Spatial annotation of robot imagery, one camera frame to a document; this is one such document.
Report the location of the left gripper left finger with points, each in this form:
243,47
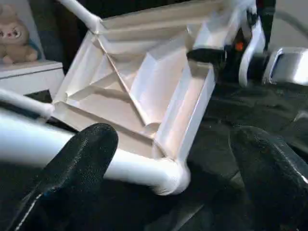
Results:
72,180

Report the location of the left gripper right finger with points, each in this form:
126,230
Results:
272,180

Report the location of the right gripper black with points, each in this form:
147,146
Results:
231,60

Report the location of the white plastic table top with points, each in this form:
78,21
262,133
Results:
156,72

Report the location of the black shiny mat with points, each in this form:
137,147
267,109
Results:
252,103

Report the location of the beige plush toy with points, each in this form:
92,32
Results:
14,36

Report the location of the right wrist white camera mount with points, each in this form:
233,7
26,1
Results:
252,48

